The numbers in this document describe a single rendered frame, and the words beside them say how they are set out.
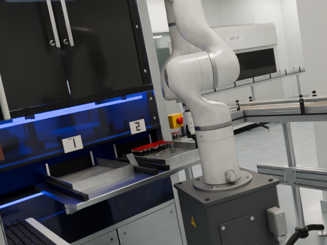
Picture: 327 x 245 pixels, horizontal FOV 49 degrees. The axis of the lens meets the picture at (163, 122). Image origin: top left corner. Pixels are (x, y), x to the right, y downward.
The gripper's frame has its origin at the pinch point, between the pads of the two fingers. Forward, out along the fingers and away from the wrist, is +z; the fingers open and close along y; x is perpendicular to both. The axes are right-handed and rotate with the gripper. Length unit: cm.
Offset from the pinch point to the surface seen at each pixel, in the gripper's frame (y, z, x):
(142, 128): 4.6, -7.7, -35.0
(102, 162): 28.6, 2.9, -36.8
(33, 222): 68, 12, -18
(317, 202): -157, 94, -51
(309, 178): -84, 44, -6
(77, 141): 39, -10, -35
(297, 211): -85, 67, -19
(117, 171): 35.6, 1.8, -9.1
